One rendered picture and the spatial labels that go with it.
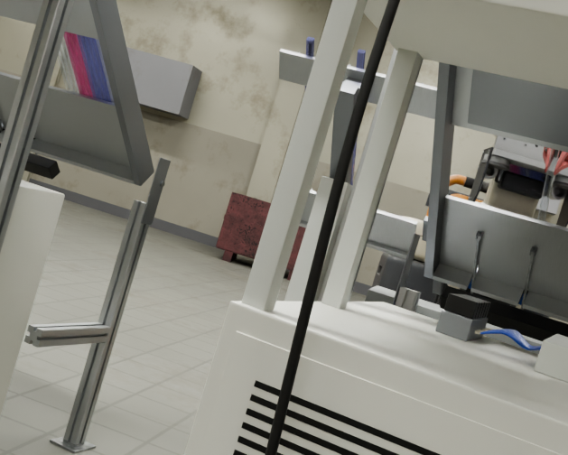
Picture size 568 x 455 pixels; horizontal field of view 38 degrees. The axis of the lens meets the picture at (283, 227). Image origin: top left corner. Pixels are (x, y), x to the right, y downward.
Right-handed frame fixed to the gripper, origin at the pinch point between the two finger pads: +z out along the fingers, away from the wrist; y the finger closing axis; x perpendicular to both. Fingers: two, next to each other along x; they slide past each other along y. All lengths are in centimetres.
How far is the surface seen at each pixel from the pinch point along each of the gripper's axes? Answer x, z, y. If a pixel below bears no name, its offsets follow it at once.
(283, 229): -41, 63, -17
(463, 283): 31.1, 8.0, -11.8
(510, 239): 18.6, 3.3, -4.5
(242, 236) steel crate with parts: 509, -318, -331
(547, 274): 25.0, 3.9, 3.9
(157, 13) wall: 438, -535, -565
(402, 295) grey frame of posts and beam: 34.6, 13.8, -23.2
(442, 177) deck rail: 5.2, 4.8, -18.9
